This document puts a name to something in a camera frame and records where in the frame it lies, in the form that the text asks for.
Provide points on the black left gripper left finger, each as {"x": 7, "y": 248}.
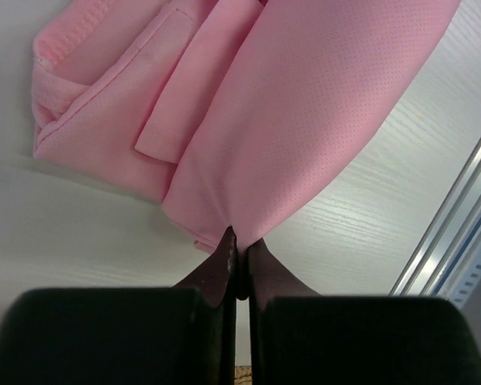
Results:
{"x": 182, "y": 334}

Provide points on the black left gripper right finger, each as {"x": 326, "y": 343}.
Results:
{"x": 301, "y": 337}

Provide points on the pink t shirt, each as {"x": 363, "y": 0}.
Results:
{"x": 230, "y": 114}

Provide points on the wicker basket with liner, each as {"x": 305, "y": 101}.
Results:
{"x": 243, "y": 375}

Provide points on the aluminium mounting rail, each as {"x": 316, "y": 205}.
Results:
{"x": 450, "y": 239}

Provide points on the white slotted cable duct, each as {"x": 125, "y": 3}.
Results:
{"x": 467, "y": 281}

